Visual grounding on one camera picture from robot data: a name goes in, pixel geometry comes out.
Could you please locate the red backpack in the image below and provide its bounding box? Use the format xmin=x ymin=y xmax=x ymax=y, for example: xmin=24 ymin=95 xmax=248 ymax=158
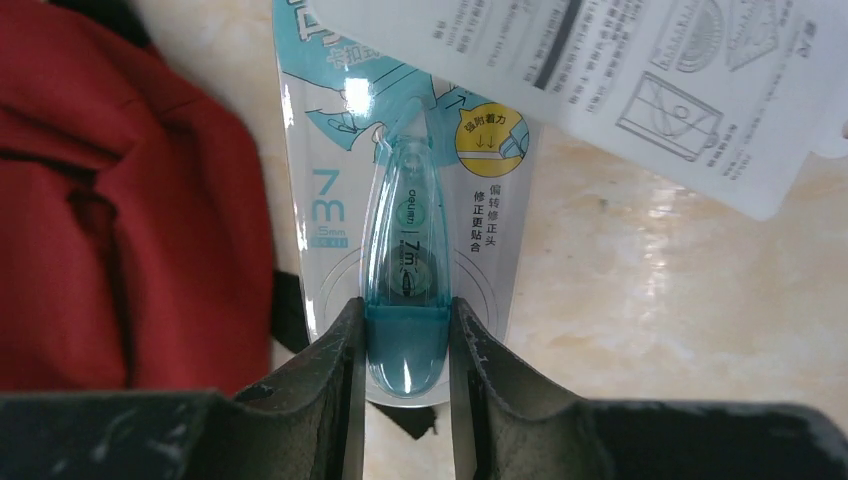
xmin=1 ymin=1 xmax=302 ymax=394

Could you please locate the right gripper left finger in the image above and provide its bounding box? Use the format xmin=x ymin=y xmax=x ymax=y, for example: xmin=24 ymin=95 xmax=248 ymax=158
xmin=1 ymin=298 xmax=365 ymax=479

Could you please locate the blue correction tape pack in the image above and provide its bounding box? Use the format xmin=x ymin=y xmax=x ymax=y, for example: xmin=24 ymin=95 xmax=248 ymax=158
xmin=272 ymin=1 xmax=541 ymax=408

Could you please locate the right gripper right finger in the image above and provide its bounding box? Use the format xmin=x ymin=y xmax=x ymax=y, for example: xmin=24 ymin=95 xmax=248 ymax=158
xmin=449 ymin=298 xmax=847 ymax=479

